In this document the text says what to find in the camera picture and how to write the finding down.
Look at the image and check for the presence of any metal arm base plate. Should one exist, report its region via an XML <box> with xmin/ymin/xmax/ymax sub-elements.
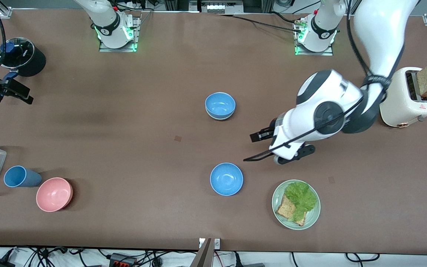
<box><xmin>99</xmin><ymin>16</ymin><xmax>140</xmax><ymax>53</ymax></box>
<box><xmin>294</xmin><ymin>17</ymin><xmax>334</xmax><ymax>56</ymax></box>

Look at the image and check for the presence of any pink bowl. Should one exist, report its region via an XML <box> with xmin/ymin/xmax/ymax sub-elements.
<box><xmin>36</xmin><ymin>177</ymin><xmax>73</xmax><ymax>212</ymax></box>

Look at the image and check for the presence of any black pot with glass lid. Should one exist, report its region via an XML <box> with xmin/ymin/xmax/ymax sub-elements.
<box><xmin>0</xmin><ymin>37</ymin><xmax>47</xmax><ymax>83</ymax></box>

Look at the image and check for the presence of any black orange power strip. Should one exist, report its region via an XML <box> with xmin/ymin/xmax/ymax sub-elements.
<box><xmin>109</xmin><ymin>253</ymin><xmax>137</xmax><ymax>267</ymax></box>

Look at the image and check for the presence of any blue cup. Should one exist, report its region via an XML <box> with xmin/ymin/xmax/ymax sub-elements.
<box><xmin>4</xmin><ymin>165</ymin><xmax>42</xmax><ymax>188</ymax></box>

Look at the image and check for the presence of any green lettuce leaf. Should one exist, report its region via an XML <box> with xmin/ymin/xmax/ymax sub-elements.
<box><xmin>285</xmin><ymin>181</ymin><xmax>317</xmax><ymax>222</ymax></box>

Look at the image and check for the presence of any grey camera pole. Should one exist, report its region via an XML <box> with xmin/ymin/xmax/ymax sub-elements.
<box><xmin>189</xmin><ymin>238</ymin><xmax>212</xmax><ymax>267</ymax></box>

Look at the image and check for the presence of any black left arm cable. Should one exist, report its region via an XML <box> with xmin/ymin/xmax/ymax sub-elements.
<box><xmin>243</xmin><ymin>0</ymin><xmax>407</xmax><ymax>162</ymax></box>

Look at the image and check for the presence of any white electronics box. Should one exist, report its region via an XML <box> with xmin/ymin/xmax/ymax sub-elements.
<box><xmin>200</xmin><ymin>0</ymin><xmax>237</xmax><ymax>14</ymax></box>

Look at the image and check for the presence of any black looped floor cable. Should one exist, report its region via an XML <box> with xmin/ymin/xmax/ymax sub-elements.
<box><xmin>345</xmin><ymin>253</ymin><xmax>380</xmax><ymax>262</ymax></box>

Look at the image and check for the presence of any small metal bracket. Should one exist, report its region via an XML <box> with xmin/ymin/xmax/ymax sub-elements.
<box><xmin>199</xmin><ymin>238</ymin><xmax>221</xmax><ymax>249</ymax></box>

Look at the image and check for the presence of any cream white toaster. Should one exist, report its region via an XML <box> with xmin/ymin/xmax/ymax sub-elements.
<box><xmin>379</xmin><ymin>67</ymin><xmax>427</xmax><ymax>129</ymax></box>

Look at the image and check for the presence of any black braided cable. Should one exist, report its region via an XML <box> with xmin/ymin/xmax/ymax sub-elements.
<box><xmin>216</xmin><ymin>13</ymin><xmax>304</xmax><ymax>34</ymax></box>

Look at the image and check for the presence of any light green plate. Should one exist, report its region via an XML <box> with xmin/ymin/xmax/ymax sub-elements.
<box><xmin>272</xmin><ymin>179</ymin><xmax>321</xmax><ymax>230</ymax></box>

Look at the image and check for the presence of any blue bowl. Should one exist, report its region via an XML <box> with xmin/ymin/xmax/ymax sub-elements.
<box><xmin>210</xmin><ymin>162</ymin><xmax>244</xmax><ymax>196</ymax></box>
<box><xmin>205</xmin><ymin>92</ymin><xmax>236</xmax><ymax>118</ymax></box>

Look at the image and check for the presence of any light green bowl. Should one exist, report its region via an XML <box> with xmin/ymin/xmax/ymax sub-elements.
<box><xmin>206</xmin><ymin>111</ymin><xmax>235</xmax><ymax>121</ymax></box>

